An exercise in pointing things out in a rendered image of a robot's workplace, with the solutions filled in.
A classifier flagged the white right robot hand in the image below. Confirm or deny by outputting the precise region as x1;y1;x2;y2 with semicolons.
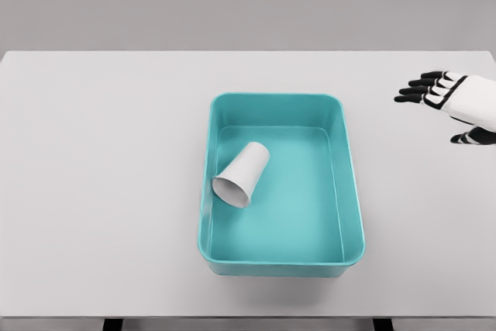
394;70;496;146

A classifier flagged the teal plastic basket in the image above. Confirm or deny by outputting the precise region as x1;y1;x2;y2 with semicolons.
197;92;367;279

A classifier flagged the white paper cup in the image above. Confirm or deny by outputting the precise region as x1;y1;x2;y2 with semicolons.
211;141;270;209

